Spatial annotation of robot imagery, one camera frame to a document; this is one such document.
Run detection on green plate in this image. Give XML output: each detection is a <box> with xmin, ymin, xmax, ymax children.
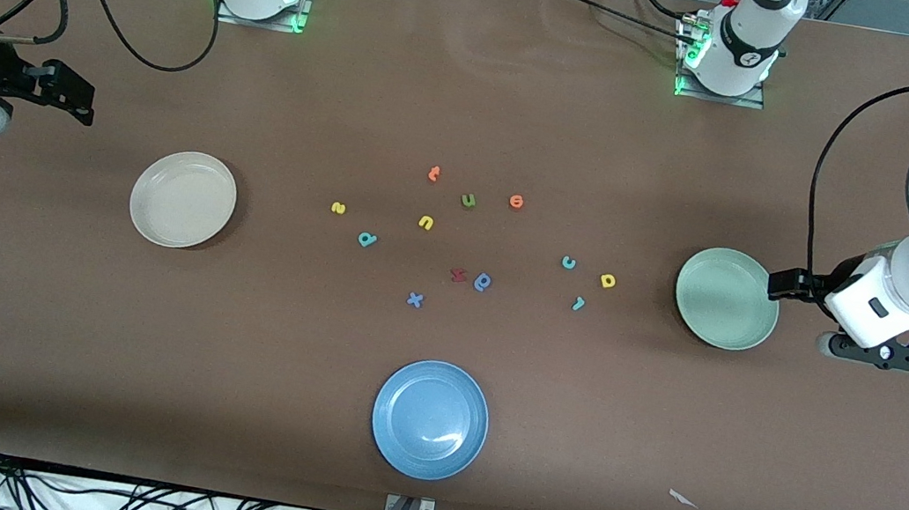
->
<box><xmin>668</xmin><ymin>241</ymin><xmax>787</xmax><ymax>357</ymax></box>

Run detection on beige brown plate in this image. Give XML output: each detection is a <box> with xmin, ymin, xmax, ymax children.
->
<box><xmin>124</xmin><ymin>144</ymin><xmax>243</xmax><ymax>256</ymax></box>

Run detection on brown paper table cover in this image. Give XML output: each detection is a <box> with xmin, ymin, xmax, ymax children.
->
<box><xmin>0</xmin><ymin>0</ymin><xmax>909</xmax><ymax>510</ymax></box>

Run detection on blue plate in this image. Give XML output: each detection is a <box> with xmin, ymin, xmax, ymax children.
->
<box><xmin>364</xmin><ymin>353</ymin><xmax>497</xmax><ymax>488</ymax></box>

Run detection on thin black base cable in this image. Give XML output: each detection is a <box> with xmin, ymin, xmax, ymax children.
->
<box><xmin>626</xmin><ymin>0</ymin><xmax>705</xmax><ymax>26</ymax></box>
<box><xmin>551</xmin><ymin>0</ymin><xmax>704</xmax><ymax>48</ymax></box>

